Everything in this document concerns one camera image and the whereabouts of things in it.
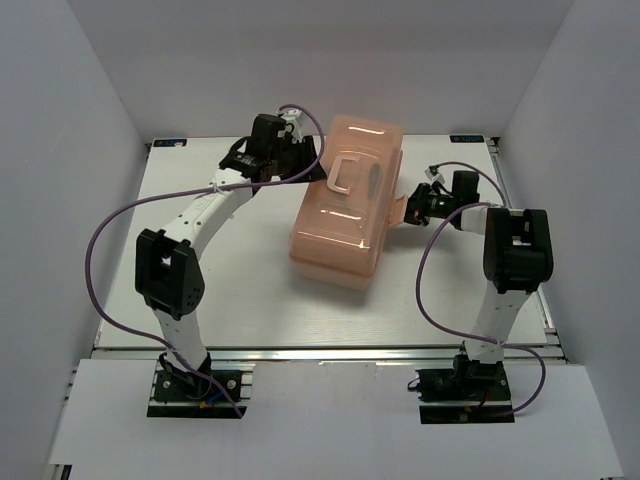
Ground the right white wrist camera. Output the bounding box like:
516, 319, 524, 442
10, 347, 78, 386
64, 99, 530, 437
425, 165, 445, 187

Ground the right blue label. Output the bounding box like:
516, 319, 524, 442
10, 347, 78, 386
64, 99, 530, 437
449, 135, 484, 144

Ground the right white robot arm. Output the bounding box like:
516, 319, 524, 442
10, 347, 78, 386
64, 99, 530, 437
404, 165, 554, 399

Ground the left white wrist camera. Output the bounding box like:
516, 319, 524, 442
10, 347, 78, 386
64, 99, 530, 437
278, 107, 306, 144

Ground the left blue label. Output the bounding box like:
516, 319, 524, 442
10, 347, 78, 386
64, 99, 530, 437
152, 138, 187, 148

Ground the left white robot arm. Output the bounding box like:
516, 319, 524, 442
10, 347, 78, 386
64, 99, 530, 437
135, 105, 326, 399

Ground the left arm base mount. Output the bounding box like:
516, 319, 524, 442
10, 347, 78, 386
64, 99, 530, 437
146, 361, 253, 420

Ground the blue label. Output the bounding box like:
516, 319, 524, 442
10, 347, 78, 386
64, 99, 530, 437
449, 135, 484, 144
152, 138, 187, 148

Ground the pink plastic toolbox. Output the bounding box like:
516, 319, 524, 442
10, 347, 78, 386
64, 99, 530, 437
289, 115, 408, 291

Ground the aluminium front rail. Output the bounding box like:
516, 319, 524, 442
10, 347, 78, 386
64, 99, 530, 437
91, 344, 565, 362

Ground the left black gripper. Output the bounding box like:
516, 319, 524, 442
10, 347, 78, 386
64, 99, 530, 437
270, 136, 328, 185

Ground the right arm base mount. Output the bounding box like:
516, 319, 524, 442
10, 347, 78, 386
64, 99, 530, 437
407, 368, 515, 425

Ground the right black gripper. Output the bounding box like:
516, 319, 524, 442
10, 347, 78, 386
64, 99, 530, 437
387, 182, 456, 226

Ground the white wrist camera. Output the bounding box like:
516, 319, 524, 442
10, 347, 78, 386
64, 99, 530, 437
425, 165, 445, 187
278, 107, 306, 144

